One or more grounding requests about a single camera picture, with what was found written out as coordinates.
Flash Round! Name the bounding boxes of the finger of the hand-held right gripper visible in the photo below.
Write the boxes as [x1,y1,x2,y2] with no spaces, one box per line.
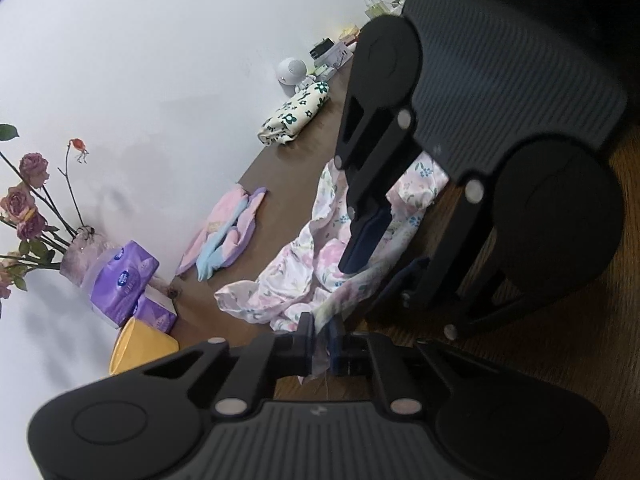
[332,94,425,277]
[371,179,542,344]

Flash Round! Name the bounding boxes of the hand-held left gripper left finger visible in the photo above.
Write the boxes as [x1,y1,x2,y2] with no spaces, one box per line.
[145,312,316,418]

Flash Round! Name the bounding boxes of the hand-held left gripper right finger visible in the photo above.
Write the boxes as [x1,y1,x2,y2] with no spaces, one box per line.
[327,315,493,418]

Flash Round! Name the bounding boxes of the pink floral dress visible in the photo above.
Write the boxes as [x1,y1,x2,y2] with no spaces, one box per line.
[214,150,451,386]

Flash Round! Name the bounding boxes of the pink blue purple garment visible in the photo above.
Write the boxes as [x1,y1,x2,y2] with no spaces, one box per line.
[175,185,268,282]

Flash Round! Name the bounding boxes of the folded cream floral cloth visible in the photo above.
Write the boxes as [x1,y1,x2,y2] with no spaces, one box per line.
[257,81,331,147]

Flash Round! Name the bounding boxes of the purple white tissue pack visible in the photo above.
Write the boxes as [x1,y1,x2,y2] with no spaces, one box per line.
[132,292,178,333]

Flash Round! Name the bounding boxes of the yellow mug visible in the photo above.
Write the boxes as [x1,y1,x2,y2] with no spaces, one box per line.
[109,316,180,377]

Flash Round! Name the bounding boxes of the white robot-shaped speaker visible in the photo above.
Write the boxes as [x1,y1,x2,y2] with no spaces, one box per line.
[276,57,318,96]

